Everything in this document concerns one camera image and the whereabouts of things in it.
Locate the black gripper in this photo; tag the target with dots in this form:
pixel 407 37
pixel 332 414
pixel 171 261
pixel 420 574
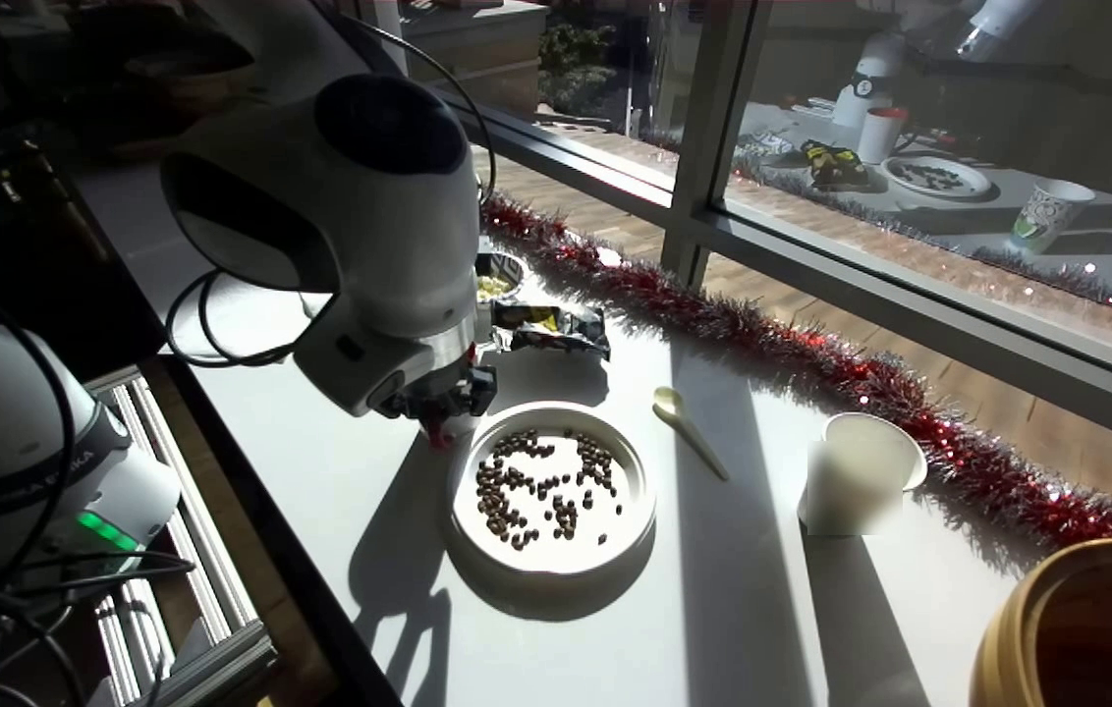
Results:
pixel 450 390

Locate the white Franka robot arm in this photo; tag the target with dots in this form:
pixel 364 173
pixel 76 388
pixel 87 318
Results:
pixel 357 222

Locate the brown beans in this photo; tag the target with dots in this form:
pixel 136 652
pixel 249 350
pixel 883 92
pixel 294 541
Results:
pixel 538 494

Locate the patterned paper cup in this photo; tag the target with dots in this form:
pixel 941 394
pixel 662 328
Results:
pixel 854 478

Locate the black yellow snack packet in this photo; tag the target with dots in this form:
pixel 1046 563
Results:
pixel 559 330

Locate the blue patterned bowl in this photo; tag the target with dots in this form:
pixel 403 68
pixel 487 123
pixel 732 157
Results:
pixel 499 278

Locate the white round plate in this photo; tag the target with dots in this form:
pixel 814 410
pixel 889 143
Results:
pixel 556 550

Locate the wooden spoon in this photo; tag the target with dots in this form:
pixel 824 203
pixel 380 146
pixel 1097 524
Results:
pixel 678 419

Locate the red tinsel garland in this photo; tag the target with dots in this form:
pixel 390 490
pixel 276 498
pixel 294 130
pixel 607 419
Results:
pixel 842 373

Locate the bamboo steamer basket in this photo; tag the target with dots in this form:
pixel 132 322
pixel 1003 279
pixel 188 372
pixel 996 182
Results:
pixel 1078 629

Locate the aluminium rail frame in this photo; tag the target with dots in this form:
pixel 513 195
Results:
pixel 204 574

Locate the window frame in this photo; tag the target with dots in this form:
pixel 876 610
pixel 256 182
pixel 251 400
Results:
pixel 711 130

